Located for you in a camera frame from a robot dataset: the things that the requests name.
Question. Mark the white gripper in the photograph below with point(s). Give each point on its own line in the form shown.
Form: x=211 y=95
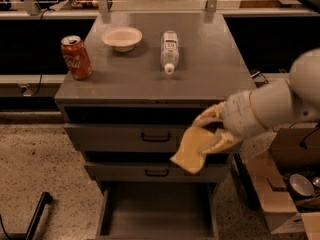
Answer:
x=240 y=113

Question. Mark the yellow sponge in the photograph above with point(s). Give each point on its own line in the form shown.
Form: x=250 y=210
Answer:
x=188 y=155

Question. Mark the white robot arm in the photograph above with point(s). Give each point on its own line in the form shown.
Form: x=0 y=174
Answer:
x=290 y=100

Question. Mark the grey metal drawer cabinet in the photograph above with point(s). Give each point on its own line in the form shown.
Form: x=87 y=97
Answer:
x=132 y=87

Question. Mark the grey open bottom drawer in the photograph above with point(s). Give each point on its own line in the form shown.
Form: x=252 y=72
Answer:
x=157 y=211

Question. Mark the grey middle drawer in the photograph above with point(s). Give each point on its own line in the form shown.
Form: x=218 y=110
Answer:
x=154 y=172

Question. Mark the grey top drawer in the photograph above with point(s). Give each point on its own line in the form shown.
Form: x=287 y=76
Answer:
x=125 y=137

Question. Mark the brown cardboard box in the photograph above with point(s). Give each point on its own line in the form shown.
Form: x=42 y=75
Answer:
x=293 y=151

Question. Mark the clear plastic water bottle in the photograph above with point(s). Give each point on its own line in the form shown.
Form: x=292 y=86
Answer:
x=169 y=56

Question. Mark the white bowl in box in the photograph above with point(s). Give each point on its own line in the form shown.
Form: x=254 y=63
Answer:
x=301 y=185

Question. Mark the white paper bowl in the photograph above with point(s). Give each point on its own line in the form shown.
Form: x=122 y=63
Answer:
x=122 y=39

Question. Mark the red cola can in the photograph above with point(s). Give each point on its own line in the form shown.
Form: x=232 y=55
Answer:
x=76 y=57

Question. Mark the black metal stand leg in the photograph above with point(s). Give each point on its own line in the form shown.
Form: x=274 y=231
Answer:
x=45 y=199

